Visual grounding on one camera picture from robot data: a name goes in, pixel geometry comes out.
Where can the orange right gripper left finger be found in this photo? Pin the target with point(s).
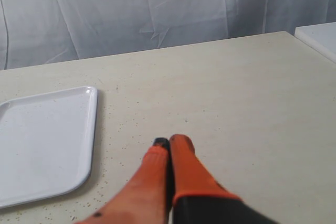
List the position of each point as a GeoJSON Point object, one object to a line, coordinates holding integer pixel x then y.
{"type": "Point", "coordinates": [145, 198]}

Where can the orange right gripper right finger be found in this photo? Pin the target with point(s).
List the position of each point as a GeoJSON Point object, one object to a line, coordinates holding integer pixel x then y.
{"type": "Point", "coordinates": [199, 198]}

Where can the white plastic tray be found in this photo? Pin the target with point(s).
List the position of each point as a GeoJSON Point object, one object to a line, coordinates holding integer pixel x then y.
{"type": "Point", "coordinates": [46, 144]}

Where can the white side table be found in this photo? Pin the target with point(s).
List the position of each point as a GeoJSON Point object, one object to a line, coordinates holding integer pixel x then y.
{"type": "Point", "coordinates": [320, 37]}

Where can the white backdrop curtain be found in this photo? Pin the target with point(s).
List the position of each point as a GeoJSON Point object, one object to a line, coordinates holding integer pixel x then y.
{"type": "Point", "coordinates": [36, 32]}

